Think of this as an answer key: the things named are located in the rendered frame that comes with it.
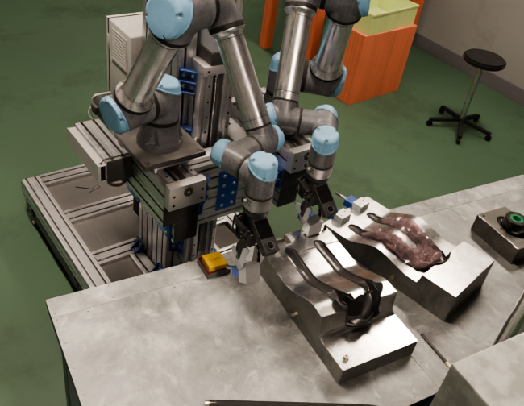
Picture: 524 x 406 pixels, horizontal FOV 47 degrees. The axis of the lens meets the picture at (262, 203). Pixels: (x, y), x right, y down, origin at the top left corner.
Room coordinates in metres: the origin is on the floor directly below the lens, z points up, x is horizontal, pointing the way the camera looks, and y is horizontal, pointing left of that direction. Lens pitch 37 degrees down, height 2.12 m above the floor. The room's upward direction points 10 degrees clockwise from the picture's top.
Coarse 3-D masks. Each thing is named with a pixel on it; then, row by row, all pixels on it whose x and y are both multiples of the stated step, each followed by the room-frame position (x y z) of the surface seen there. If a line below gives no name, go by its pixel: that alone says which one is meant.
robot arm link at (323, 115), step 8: (304, 112) 1.55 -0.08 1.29; (312, 112) 1.55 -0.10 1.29; (320, 112) 1.56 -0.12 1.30; (328, 112) 1.57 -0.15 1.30; (336, 112) 1.59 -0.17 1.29; (304, 120) 1.53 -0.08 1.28; (312, 120) 1.53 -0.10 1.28; (320, 120) 1.53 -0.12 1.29; (328, 120) 1.53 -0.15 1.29; (336, 120) 1.56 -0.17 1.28; (304, 128) 1.52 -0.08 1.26; (312, 128) 1.52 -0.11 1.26; (336, 128) 1.53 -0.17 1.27
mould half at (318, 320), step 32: (256, 256) 1.40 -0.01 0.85; (320, 256) 1.40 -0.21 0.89; (288, 288) 1.24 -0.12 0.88; (352, 288) 1.24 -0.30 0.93; (384, 288) 1.26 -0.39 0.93; (320, 320) 1.11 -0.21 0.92; (384, 320) 1.21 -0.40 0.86; (320, 352) 1.08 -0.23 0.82; (352, 352) 1.07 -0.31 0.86; (384, 352) 1.09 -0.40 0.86
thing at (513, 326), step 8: (520, 296) 0.88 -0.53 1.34; (520, 304) 0.86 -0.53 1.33; (512, 312) 0.87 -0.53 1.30; (520, 312) 0.85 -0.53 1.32; (512, 320) 0.86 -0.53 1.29; (520, 320) 0.84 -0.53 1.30; (504, 328) 0.87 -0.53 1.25; (512, 328) 0.85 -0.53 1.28; (520, 328) 0.84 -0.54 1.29; (504, 336) 0.85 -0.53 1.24; (512, 336) 0.84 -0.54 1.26
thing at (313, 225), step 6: (312, 216) 1.51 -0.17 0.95; (318, 216) 1.51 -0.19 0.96; (306, 222) 1.48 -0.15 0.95; (312, 222) 1.48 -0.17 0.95; (318, 222) 1.49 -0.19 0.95; (306, 228) 1.48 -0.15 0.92; (312, 228) 1.48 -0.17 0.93; (318, 228) 1.49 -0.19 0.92; (306, 234) 1.48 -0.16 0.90; (312, 234) 1.49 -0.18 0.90
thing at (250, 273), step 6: (246, 264) 1.23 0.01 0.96; (252, 264) 1.24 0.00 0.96; (258, 264) 1.25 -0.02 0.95; (234, 270) 1.25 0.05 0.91; (240, 270) 1.23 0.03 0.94; (246, 270) 1.22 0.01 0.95; (252, 270) 1.23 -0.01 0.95; (258, 270) 1.24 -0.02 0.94; (240, 276) 1.22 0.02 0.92; (246, 276) 1.21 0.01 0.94; (252, 276) 1.22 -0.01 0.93; (258, 276) 1.23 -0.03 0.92; (240, 282) 1.21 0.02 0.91; (246, 282) 1.20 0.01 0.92; (252, 282) 1.21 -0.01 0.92
